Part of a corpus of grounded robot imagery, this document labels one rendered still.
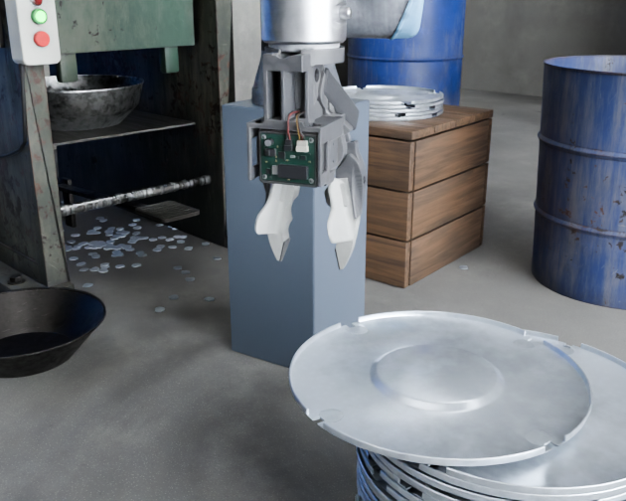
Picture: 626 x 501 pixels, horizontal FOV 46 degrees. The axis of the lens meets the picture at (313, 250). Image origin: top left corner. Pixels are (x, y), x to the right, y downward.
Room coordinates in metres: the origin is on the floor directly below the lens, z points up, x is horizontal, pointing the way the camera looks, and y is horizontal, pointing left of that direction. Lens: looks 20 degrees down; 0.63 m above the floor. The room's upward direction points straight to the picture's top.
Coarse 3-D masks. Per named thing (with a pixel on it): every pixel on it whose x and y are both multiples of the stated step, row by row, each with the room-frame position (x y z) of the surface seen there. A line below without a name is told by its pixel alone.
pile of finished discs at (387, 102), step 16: (352, 96) 1.77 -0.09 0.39; (368, 96) 1.74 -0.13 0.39; (384, 96) 1.73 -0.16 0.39; (400, 96) 1.75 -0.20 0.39; (416, 96) 1.77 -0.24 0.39; (432, 96) 1.77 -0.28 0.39; (384, 112) 1.65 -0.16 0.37; (400, 112) 1.65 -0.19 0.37; (416, 112) 1.67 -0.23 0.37; (432, 112) 1.70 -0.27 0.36
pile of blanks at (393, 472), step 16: (368, 464) 0.58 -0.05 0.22; (384, 464) 0.56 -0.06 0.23; (400, 464) 0.54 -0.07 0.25; (416, 464) 0.53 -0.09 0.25; (432, 464) 0.53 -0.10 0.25; (368, 480) 0.57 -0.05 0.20; (384, 480) 0.58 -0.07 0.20; (400, 480) 0.54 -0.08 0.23; (416, 480) 0.53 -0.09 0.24; (432, 480) 0.51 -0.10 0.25; (448, 480) 0.50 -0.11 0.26; (368, 496) 0.58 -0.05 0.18; (384, 496) 0.55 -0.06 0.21; (400, 496) 0.54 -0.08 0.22; (416, 496) 0.53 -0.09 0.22; (432, 496) 0.51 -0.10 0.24; (448, 496) 0.50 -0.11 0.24; (464, 496) 0.50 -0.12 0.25; (480, 496) 0.49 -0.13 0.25; (496, 496) 0.50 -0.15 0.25; (512, 496) 0.48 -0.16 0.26; (528, 496) 0.48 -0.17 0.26; (544, 496) 0.48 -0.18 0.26; (560, 496) 0.48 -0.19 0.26; (576, 496) 0.48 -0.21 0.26; (592, 496) 0.48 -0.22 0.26; (608, 496) 0.49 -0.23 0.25; (624, 496) 0.49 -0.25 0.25
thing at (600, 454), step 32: (576, 352) 0.72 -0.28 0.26; (608, 384) 0.65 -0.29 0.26; (608, 416) 0.59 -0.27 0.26; (576, 448) 0.54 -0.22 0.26; (608, 448) 0.54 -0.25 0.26; (480, 480) 0.49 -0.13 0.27; (512, 480) 0.50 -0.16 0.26; (544, 480) 0.50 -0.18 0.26; (576, 480) 0.50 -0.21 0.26; (608, 480) 0.50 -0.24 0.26
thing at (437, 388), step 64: (384, 320) 0.78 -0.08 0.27; (448, 320) 0.78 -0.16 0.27; (320, 384) 0.63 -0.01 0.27; (384, 384) 0.63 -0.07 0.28; (448, 384) 0.62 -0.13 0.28; (512, 384) 0.63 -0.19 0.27; (576, 384) 0.63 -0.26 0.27; (384, 448) 0.52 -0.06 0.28; (448, 448) 0.53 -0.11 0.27; (512, 448) 0.53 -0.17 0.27
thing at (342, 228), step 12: (336, 180) 0.68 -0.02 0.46; (324, 192) 0.69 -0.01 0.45; (336, 192) 0.67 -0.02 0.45; (348, 192) 0.68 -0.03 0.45; (336, 204) 0.67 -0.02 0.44; (348, 204) 0.68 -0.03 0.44; (336, 216) 0.66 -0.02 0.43; (348, 216) 0.68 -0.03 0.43; (360, 216) 0.69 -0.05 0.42; (336, 228) 0.65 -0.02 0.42; (348, 228) 0.68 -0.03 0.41; (336, 240) 0.65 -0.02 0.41; (348, 240) 0.68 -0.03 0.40; (336, 252) 0.69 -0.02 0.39; (348, 252) 0.68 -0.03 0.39
